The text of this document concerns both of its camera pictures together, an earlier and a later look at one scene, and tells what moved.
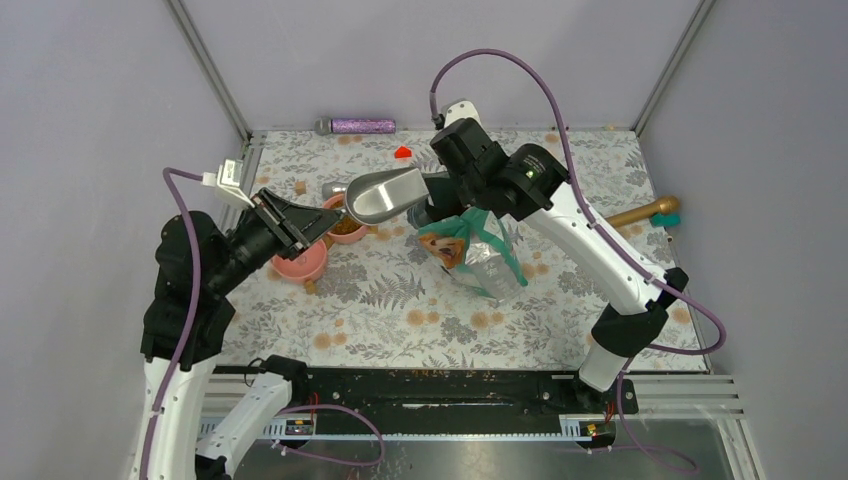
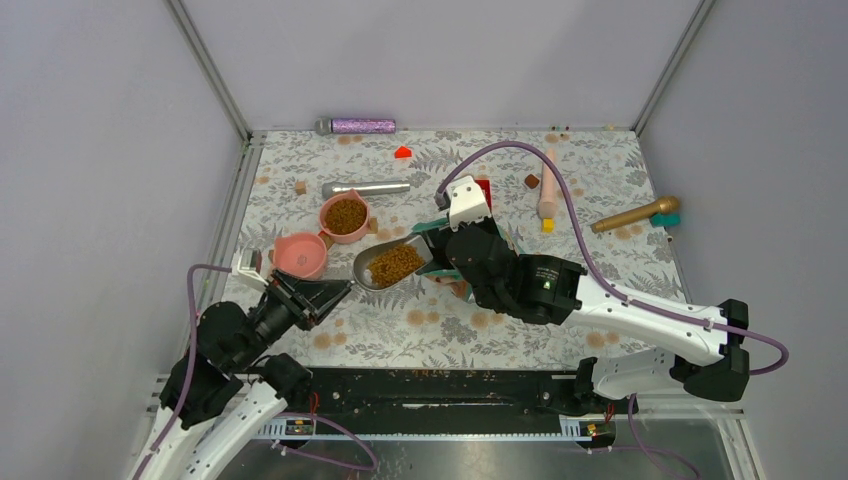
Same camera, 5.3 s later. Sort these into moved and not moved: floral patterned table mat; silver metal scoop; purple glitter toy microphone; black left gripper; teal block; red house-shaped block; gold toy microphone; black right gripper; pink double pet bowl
Moved: silver metal scoop; black right gripper; black left gripper
Not moved: floral patterned table mat; pink double pet bowl; teal block; purple glitter toy microphone; red house-shaped block; gold toy microphone
